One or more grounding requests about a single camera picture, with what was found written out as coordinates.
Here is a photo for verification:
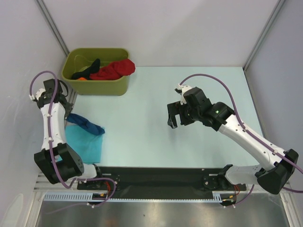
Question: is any folded turquoise t shirt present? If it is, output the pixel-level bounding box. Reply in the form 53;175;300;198
65;125;105;164

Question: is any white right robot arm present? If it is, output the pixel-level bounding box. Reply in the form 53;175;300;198
167;85;299;194

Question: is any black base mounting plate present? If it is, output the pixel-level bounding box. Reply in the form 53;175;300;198
77;166;247;198

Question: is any aluminium corner post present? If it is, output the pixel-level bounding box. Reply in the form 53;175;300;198
242;0;287;73
35;0;70;57

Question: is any black garment in bin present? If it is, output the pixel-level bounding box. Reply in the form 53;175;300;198
71;59;100;80

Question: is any right aluminium corner post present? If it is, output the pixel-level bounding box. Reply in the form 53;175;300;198
242;0;287;73

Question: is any navy blue t shirt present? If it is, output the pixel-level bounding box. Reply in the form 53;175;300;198
66;113;105;136

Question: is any aluminium frame rail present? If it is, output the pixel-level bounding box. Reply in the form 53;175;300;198
33;174;77;192

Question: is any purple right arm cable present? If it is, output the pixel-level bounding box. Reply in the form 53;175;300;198
178;73;303;210

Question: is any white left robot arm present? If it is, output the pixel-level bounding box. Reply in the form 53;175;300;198
34;79;105;189

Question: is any olive green plastic bin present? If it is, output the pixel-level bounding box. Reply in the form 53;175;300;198
62;48;130;96

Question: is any red t shirt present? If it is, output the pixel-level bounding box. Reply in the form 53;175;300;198
89;59;135;80

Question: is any white slotted cable duct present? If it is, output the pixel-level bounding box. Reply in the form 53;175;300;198
43;192;235;203

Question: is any left aluminium corner post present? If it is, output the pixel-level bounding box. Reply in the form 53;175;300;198
35;0;70;57

